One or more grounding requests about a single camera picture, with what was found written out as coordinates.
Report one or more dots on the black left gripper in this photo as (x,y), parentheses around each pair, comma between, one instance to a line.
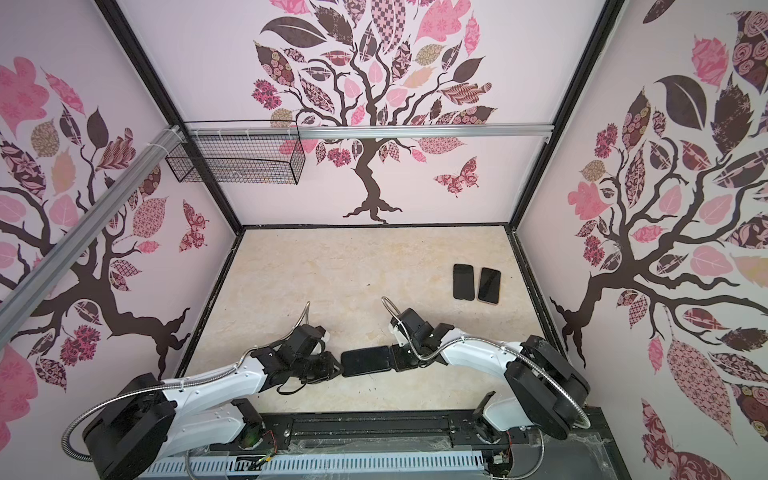
(328,371)

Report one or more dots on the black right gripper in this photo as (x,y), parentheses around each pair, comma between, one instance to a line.
(397,360)

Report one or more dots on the pink phone case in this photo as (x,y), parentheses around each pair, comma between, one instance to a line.
(489,286)

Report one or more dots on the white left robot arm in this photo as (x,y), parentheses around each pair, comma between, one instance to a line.
(237,423)

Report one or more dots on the right flexible metal conduit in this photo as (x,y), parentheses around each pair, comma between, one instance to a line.
(510,348)

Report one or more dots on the flexible metal conduit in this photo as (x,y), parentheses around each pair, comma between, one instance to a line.
(137,422)
(510,348)

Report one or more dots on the left flexible metal conduit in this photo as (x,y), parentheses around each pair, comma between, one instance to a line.
(137,422)

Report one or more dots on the silver aluminium crossbar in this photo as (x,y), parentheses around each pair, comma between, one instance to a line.
(380,132)

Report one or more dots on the silver aluminium side bar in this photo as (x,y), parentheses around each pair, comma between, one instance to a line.
(18,307)

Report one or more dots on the white slotted cable duct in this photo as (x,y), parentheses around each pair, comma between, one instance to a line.
(315,465)

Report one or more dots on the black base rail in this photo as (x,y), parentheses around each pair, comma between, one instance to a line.
(519,453)

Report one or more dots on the black wire basket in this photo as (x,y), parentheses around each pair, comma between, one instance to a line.
(258,152)

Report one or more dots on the black right corner post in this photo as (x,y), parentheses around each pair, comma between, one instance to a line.
(605,24)

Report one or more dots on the black corner frame post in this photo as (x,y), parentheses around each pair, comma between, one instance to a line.
(123,32)

